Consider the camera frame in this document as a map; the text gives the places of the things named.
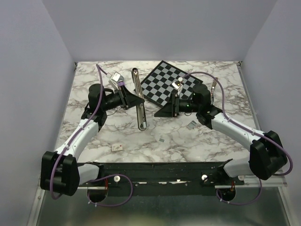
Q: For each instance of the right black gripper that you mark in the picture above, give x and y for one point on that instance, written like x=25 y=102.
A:
x=171 y=108

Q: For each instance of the grey black stapler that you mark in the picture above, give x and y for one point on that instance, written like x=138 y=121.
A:
x=140 y=108

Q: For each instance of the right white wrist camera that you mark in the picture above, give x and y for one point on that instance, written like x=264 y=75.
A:
x=178 y=85

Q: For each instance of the black white chessboard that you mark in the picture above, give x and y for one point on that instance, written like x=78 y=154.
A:
x=157 y=86

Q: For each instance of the large silver staple strip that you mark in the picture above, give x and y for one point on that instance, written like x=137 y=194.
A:
x=191 y=125

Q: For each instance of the white stapler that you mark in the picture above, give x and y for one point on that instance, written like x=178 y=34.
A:
x=213 y=88

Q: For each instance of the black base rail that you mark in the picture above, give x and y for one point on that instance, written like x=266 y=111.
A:
x=165 y=179

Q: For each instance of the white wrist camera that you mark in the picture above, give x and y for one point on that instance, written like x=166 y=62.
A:
x=178 y=85
x=114 y=79

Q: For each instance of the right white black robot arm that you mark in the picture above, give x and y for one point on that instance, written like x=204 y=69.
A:
x=266 y=156

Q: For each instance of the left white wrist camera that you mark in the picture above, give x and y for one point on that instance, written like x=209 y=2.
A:
x=114 y=79

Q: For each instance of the aluminium frame rail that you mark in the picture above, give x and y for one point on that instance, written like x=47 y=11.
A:
x=270 y=208

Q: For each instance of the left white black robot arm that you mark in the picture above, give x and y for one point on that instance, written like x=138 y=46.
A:
x=60 y=171

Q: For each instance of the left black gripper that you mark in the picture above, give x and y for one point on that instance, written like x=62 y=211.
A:
x=132 y=99

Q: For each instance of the purple glitter microphone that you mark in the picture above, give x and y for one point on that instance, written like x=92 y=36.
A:
x=121 y=83

